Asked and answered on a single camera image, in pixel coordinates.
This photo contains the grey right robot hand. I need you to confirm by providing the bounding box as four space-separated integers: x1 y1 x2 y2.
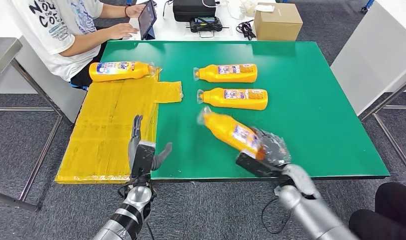
250 127 292 169

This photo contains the person's right hand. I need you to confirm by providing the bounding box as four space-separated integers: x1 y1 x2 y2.
108 23 140 41

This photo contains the person's left hand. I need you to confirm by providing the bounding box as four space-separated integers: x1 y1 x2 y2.
126 2 147 18

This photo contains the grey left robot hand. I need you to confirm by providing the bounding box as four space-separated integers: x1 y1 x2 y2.
127 114 173 172

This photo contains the grey tablet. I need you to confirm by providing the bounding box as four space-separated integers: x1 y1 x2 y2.
138 0 158 41

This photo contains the orange detergent bottle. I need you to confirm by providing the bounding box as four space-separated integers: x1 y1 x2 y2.
193 63 258 84
196 87 269 112
196 105 266 162
88 60 156 83

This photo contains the black carrying case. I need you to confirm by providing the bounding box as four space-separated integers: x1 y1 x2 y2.
172 0 218 23

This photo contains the person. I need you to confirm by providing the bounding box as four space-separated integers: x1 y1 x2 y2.
9 0 150 90
348 182 406 240

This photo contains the black handheld controller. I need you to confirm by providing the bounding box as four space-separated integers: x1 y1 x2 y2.
186 15 230 39

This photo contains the crumpled white plastic bag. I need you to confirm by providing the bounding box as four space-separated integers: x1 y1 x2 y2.
238 0 260 17

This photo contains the brown cardboard box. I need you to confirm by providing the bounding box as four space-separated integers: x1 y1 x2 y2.
253 2 304 42

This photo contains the white paper slip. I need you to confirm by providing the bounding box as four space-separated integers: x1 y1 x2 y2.
255 3 276 13

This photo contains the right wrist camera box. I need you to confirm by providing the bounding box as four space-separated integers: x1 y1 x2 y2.
235 152 285 180

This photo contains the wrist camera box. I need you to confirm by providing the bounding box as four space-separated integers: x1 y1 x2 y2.
131 140 157 180
235 152 285 180

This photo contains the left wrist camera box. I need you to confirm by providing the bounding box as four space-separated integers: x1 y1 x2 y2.
131 140 157 180

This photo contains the black floor cable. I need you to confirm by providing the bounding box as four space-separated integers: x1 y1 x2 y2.
260 196 292 235

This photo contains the white cable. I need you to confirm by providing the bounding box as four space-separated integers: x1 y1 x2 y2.
202 0 244 21

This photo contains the black cable bundle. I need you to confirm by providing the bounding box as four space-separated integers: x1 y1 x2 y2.
236 19 257 41

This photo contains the steel frame table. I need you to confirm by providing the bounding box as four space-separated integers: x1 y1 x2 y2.
0 37 75 213

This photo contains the blue metal frame foot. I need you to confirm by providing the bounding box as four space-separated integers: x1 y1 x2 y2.
360 0 377 15

